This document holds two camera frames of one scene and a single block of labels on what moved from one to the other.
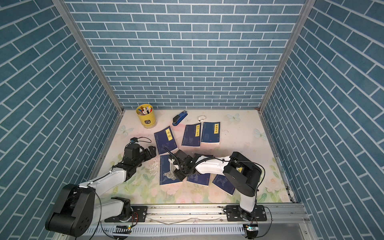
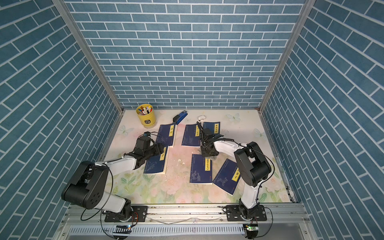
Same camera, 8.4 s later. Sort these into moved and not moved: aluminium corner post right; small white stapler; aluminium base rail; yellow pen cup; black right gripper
Moved: black right gripper
Not moved: small white stapler; yellow pen cup; aluminium corner post right; aluminium base rail
